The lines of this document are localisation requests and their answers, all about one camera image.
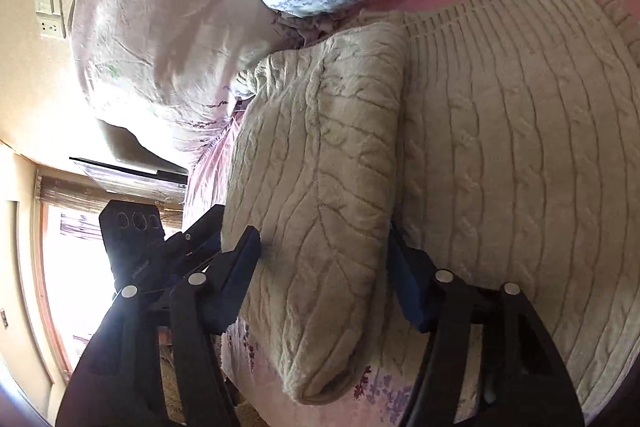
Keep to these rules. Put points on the pale pink floral pillow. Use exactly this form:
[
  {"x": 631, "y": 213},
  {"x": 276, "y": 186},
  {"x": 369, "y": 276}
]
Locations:
[{"x": 164, "y": 69}]

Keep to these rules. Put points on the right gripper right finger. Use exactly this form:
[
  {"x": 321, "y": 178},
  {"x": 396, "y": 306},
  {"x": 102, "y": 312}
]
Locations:
[{"x": 523, "y": 379}]

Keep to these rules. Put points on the dark bedside table top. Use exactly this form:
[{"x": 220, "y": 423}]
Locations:
[{"x": 103, "y": 173}]

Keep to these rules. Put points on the bamboo window blind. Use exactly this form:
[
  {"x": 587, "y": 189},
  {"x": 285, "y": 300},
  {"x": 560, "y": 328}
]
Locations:
[{"x": 85, "y": 198}]

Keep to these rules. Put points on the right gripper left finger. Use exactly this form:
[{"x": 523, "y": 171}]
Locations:
[{"x": 118, "y": 381}]

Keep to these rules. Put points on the white wall socket plate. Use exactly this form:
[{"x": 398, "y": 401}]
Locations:
[{"x": 51, "y": 26}]

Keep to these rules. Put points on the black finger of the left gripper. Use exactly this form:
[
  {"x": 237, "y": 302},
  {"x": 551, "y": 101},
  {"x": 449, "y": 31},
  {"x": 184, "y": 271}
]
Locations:
[{"x": 207, "y": 227}]

